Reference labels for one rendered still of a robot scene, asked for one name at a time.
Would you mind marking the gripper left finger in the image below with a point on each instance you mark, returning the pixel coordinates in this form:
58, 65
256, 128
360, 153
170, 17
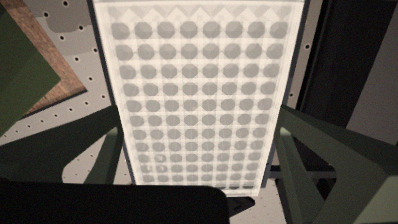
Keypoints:
42, 157

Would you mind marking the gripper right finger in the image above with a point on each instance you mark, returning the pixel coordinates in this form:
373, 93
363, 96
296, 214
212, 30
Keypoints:
366, 187

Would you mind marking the white multiwell plate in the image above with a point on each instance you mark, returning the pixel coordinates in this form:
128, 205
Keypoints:
180, 108

